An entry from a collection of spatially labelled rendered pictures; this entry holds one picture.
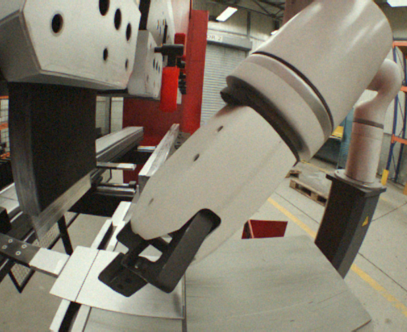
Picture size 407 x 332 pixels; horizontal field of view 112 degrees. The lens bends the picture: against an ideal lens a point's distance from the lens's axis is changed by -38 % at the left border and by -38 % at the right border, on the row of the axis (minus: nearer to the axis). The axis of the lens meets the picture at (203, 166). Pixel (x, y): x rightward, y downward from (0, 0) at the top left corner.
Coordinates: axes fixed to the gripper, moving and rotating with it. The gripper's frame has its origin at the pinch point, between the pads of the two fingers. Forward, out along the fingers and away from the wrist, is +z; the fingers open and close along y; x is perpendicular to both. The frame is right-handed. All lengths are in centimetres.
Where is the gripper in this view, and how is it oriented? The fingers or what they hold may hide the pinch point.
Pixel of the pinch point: (130, 255)
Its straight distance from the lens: 20.1
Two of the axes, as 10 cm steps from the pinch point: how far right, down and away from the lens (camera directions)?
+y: 0.7, 2.7, -9.6
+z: -6.9, 7.0, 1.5
